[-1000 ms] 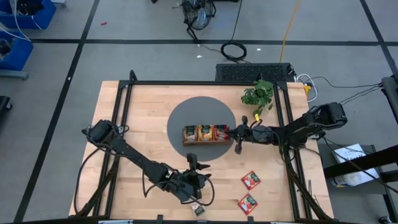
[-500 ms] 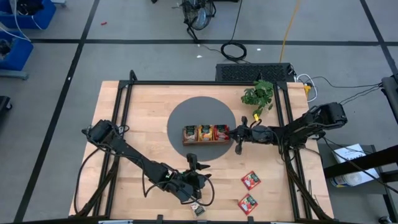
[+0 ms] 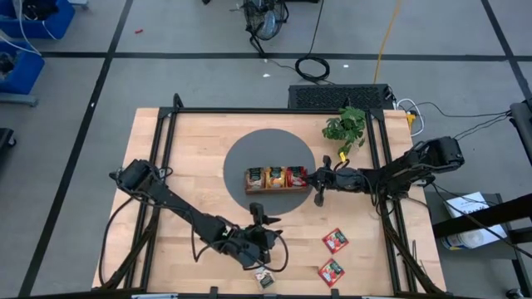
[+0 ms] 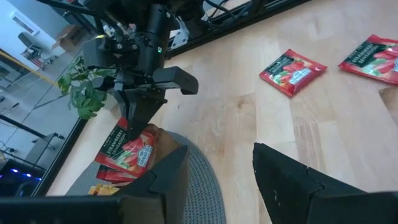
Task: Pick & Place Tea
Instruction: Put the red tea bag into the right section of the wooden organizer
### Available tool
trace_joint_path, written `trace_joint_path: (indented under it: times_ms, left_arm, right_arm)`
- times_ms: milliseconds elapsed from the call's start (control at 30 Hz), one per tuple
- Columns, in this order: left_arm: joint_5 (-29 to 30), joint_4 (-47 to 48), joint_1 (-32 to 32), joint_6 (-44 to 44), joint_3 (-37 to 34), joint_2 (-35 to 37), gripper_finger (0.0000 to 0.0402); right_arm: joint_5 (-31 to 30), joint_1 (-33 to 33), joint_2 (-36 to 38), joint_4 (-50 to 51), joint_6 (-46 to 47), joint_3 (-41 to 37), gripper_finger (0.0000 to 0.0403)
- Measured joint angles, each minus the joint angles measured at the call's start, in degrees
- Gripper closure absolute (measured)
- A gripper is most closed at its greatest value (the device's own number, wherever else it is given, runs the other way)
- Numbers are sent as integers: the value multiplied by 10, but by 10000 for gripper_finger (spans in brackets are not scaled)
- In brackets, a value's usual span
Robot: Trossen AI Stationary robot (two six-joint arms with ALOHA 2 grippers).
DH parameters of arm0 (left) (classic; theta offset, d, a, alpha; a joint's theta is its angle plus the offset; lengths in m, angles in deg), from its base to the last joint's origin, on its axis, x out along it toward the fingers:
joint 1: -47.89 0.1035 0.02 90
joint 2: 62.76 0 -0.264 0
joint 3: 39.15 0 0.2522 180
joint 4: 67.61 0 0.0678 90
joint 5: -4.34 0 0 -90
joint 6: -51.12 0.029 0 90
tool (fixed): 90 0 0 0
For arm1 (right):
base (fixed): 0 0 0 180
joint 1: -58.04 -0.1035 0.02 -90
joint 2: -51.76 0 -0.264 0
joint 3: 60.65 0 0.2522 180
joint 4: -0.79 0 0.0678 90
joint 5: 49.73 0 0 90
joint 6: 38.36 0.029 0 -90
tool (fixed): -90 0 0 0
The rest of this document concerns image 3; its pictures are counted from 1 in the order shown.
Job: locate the black stand crossbar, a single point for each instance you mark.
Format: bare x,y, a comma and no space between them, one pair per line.
478,218

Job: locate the orange tea packet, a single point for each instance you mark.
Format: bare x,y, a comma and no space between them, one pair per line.
276,177

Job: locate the potted green plant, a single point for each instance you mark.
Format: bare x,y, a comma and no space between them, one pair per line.
345,128

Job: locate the white printed paper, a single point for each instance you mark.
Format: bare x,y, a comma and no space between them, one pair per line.
469,203

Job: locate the black table clamp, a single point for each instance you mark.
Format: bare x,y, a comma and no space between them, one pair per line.
213,291
335,292

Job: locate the grey round mat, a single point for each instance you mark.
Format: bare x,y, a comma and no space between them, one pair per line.
266,145

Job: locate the beige cinnamon apple tea packet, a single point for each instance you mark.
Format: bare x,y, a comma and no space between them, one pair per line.
255,177
264,278

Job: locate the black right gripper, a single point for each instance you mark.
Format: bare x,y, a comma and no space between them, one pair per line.
338,179

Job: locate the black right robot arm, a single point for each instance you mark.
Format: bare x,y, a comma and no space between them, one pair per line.
407,172

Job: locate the black aluminium table frame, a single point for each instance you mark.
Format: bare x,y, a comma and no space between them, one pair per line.
249,111

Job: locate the blue plastic bin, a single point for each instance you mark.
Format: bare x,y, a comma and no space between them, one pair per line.
27,74
58,23

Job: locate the black floor fan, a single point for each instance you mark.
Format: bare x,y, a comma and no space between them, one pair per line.
266,21

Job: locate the black perforated computer case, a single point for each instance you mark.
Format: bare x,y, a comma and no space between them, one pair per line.
332,97

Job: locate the red tea packet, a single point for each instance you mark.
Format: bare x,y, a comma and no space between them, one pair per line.
296,176
331,273
335,241

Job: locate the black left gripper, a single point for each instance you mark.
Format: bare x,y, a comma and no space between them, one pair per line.
249,245

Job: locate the wooden three-compartment tray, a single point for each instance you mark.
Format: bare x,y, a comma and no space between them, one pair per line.
276,190

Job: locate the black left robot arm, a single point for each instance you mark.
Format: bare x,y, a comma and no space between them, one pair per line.
183,212

